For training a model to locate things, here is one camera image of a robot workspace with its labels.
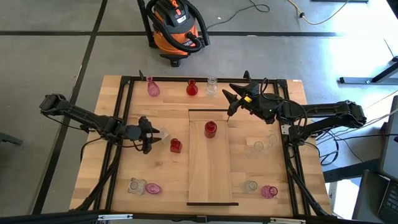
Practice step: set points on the black stand post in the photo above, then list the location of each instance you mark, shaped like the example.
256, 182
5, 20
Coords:
146, 25

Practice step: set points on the clear wavy glass vase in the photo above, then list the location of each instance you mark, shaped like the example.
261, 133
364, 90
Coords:
257, 147
273, 139

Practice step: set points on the pink narrow-neck glass vase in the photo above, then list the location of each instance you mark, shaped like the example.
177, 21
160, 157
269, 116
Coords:
153, 89

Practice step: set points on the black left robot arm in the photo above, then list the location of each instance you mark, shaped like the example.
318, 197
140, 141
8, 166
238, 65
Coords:
77, 113

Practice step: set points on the dark computer monitor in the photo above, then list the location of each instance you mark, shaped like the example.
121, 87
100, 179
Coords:
391, 140

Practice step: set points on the clear star-cut glass vase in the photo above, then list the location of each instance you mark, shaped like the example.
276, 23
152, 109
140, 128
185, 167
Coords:
164, 135

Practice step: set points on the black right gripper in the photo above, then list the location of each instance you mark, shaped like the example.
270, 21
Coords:
258, 104

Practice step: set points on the wooden shelf with black frame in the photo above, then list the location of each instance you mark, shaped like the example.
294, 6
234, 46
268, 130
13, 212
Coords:
210, 168

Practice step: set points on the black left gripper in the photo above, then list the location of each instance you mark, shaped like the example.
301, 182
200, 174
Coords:
136, 132

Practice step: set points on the pink ribbed glass vase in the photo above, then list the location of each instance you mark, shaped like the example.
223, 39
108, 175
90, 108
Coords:
153, 188

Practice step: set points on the clear glass carafe vase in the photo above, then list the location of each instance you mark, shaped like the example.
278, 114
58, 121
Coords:
250, 186

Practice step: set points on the black keyboard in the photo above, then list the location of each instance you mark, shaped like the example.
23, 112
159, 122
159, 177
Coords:
390, 202

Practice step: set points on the black frame corner post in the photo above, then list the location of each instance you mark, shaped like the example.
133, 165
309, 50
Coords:
247, 75
141, 75

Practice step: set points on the silver metal bracket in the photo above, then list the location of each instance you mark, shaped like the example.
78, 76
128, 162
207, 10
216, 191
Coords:
115, 216
287, 221

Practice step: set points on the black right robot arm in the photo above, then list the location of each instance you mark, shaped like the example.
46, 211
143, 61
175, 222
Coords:
326, 112

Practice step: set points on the red square glass vase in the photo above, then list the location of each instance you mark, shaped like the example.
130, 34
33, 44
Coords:
175, 145

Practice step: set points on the orange black shop vacuum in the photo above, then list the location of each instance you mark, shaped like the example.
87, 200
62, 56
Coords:
174, 28

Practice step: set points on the grey furniture foot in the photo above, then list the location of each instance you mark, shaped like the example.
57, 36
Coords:
9, 138

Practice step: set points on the red round glass vase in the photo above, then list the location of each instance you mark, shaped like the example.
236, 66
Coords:
191, 89

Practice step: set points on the clear ribbed arch glass vase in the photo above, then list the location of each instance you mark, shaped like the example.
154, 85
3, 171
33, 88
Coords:
211, 88

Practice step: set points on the pink round glass vase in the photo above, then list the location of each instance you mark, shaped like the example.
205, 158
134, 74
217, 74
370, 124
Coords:
268, 192

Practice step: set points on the clear square cut-glass vase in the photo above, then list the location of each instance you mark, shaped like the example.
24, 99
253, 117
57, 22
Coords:
137, 186

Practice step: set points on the red cylindrical glass vase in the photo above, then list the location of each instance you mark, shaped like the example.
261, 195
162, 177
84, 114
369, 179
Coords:
210, 130

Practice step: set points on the black aluminium table frame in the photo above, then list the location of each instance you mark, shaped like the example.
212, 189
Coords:
174, 79

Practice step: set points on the grey desk foot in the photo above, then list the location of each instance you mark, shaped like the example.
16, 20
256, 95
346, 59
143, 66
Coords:
373, 79

